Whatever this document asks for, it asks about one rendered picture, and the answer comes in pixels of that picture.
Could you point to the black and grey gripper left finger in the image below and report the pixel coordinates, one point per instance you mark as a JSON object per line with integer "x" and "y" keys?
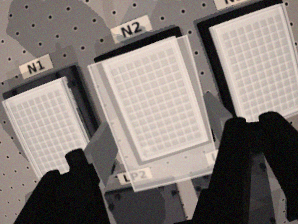
{"x": 89, "y": 171}

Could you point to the grey perforated base plate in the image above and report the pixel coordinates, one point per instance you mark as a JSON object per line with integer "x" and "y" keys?
{"x": 74, "y": 32}

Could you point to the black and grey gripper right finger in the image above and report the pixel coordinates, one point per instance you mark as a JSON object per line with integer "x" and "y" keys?
{"x": 227, "y": 198}

